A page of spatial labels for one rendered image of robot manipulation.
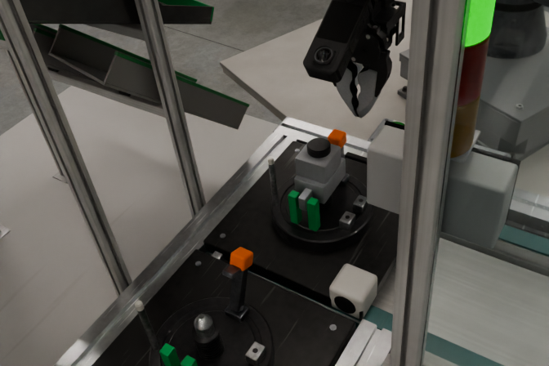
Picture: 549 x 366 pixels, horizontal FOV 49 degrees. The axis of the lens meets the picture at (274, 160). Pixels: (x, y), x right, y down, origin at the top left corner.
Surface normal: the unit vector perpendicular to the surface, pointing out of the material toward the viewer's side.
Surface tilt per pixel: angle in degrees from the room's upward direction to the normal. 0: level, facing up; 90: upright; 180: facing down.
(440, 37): 90
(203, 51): 0
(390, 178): 90
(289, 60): 0
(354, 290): 0
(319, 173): 90
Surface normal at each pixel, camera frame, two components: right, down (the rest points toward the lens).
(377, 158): -0.53, 0.59
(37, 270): -0.09, -0.75
